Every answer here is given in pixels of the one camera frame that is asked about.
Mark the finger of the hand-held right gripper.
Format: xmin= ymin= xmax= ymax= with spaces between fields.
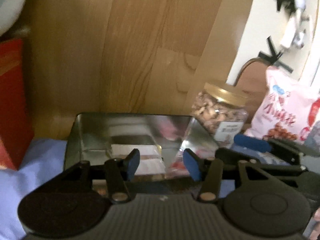
xmin=234 ymin=134 xmax=320 ymax=166
xmin=215 ymin=148 xmax=261 ymax=165

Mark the pink snack bag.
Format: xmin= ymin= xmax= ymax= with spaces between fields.
xmin=244 ymin=66 xmax=320 ymax=145

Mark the wooden headboard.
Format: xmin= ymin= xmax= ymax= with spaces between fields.
xmin=25 ymin=0 xmax=257 ymax=140

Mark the red gift bag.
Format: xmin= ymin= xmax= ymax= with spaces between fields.
xmin=0 ymin=39 xmax=35 ymax=170

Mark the white charger plug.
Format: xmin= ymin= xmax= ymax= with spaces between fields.
xmin=280 ymin=15 xmax=310 ymax=51

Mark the pastel fish plush toy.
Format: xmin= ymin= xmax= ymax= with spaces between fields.
xmin=0 ymin=0 xmax=36 ymax=37

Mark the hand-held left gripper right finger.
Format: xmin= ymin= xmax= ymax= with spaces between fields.
xmin=183 ymin=148 xmax=298 ymax=203

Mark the clear nut jar gold lid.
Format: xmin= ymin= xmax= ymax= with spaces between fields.
xmin=191 ymin=81 xmax=249 ymax=149

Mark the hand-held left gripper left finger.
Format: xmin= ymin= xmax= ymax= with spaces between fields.
xmin=60 ymin=148 xmax=141 ymax=204

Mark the brown chair back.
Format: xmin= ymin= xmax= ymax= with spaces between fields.
xmin=236 ymin=57 xmax=270 ymax=124

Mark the black metal tin box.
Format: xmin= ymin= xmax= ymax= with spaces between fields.
xmin=64 ymin=113 xmax=220 ymax=180

